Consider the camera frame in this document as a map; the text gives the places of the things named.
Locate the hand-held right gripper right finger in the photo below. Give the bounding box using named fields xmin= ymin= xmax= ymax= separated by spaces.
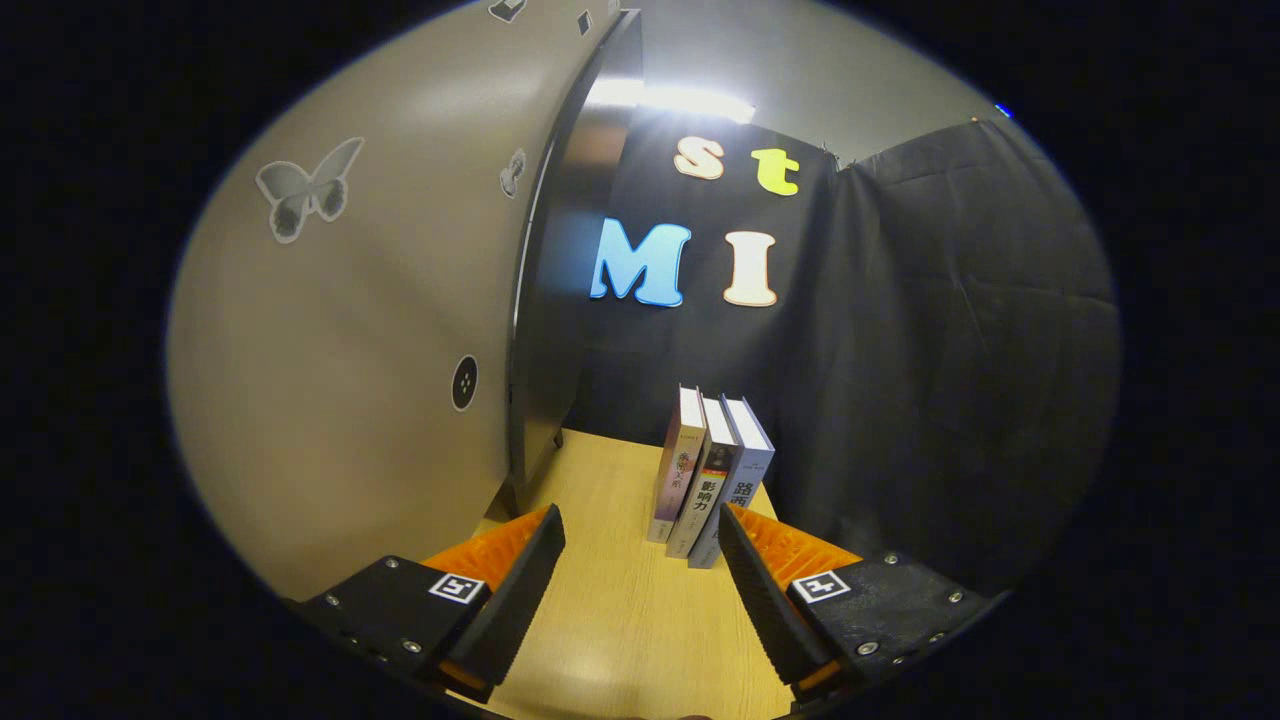
xmin=717 ymin=502 xmax=1002 ymax=714

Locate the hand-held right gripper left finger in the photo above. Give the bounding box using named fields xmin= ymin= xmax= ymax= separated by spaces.
xmin=286 ymin=502 xmax=569 ymax=705

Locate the grey cabinet door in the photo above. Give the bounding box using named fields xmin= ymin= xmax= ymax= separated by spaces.
xmin=165 ymin=0 xmax=641 ymax=603

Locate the black spine book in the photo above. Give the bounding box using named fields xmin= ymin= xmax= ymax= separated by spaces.
xmin=665 ymin=396 xmax=744 ymax=560

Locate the pink cover book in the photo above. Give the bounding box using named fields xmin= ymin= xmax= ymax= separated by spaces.
xmin=647 ymin=384 xmax=709 ymax=545

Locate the black backdrop cloth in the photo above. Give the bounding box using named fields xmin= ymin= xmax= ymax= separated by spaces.
xmin=563 ymin=95 xmax=1123 ymax=603

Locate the small ceiling light panel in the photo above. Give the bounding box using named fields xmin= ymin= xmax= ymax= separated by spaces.
xmin=588 ymin=77 xmax=758 ymax=125

